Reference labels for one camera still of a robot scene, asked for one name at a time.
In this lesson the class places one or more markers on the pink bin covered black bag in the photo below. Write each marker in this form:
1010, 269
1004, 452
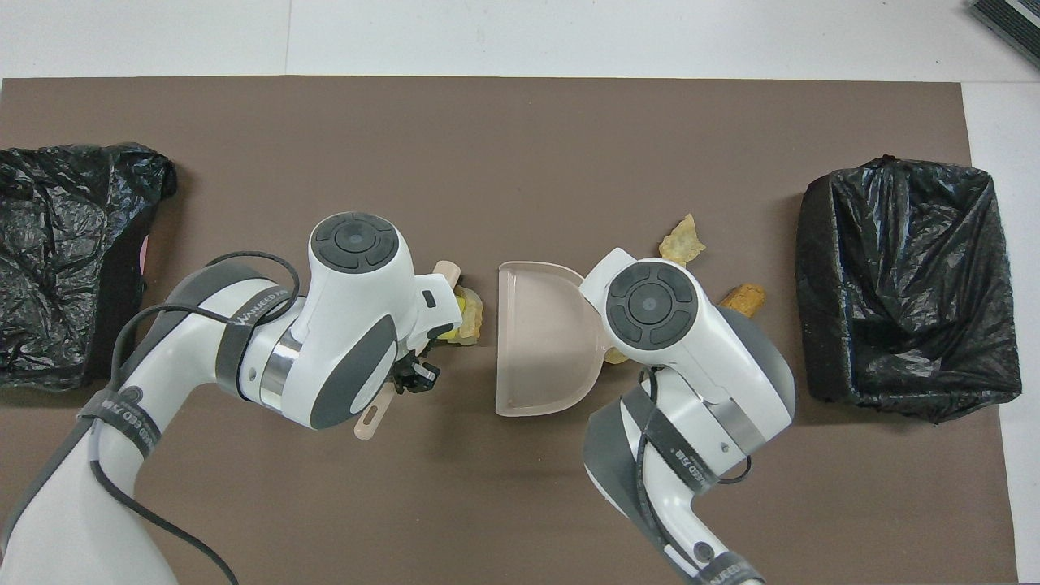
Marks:
49, 244

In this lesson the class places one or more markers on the dark ribbed panel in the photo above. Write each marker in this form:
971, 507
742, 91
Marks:
1011, 20

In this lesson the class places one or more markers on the beige hand brush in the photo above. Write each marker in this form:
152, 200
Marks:
370, 421

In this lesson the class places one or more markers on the brown table mat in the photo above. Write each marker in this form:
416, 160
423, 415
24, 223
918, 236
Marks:
487, 487

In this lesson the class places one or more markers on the beige plastic dustpan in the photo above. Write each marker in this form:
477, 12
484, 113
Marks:
536, 341

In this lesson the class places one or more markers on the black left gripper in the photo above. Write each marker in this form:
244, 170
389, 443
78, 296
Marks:
405, 367

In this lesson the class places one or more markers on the open black bag lined bin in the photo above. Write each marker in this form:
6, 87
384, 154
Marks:
910, 268

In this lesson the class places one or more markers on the beige rock chunk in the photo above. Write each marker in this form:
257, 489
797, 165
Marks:
473, 322
615, 356
681, 240

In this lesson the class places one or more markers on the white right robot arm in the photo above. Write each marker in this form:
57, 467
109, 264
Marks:
691, 349

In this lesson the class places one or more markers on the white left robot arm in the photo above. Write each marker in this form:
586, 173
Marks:
341, 325

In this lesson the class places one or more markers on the orange brown bread nugget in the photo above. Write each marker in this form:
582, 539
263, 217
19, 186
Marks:
747, 297

